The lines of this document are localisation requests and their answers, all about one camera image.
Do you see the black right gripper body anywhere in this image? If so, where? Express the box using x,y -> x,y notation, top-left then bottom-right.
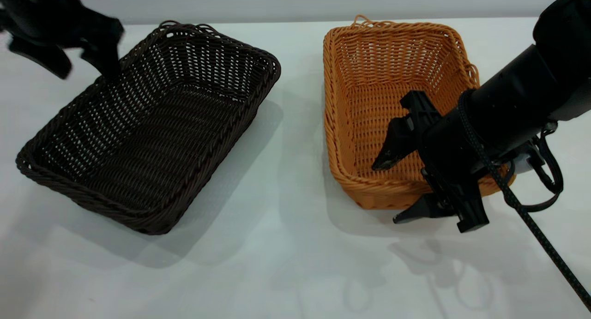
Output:
399,90 -> 490,234

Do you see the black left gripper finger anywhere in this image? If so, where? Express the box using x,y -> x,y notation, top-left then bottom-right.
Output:
8,35 -> 73,80
80,41 -> 123,82

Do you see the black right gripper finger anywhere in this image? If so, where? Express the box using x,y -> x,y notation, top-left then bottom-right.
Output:
392,194 -> 456,225
372,115 -> 419,171

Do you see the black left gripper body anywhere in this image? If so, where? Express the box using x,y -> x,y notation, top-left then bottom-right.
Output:
0,0 -> 125,50

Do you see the orange woven wicker basket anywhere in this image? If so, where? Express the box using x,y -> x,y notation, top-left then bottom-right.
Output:
323,15 -> 515,211

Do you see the black woven wicker basket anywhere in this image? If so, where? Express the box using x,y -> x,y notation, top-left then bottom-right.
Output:
16,20 -> 282,235

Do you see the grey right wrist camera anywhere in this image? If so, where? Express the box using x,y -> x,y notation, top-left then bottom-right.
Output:
501,144 -> 548,175

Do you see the black braided cable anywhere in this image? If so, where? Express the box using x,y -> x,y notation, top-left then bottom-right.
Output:
457,92 -> 591,313

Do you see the black looped rubber cable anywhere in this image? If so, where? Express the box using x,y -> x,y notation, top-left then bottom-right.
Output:
524,122 -> 565,213

